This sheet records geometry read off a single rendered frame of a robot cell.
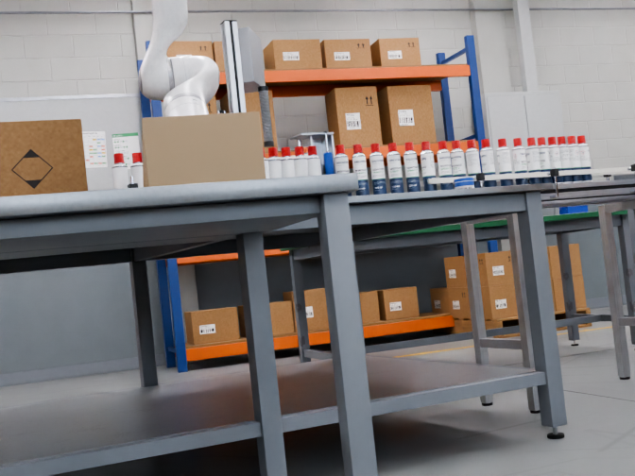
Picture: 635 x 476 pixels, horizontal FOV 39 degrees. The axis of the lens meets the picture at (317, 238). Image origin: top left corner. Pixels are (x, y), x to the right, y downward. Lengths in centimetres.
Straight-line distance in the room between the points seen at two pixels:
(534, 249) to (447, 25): 596
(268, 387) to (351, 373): 56
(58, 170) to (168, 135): 43
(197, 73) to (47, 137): 45
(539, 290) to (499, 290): 387
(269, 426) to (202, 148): 80
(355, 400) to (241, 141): 74
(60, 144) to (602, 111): 744
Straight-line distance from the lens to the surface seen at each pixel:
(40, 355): 752
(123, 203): 189
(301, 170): 326
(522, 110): 853
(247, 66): 310
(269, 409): 254
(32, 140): 261
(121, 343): 756
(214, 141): 230
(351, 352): 201
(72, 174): 260
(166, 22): 263
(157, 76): 261
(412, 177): 347
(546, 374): 302
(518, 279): 352
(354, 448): 203
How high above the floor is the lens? 61
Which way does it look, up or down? 2 degrees up
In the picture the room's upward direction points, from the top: 6 degrees counter-clockwise
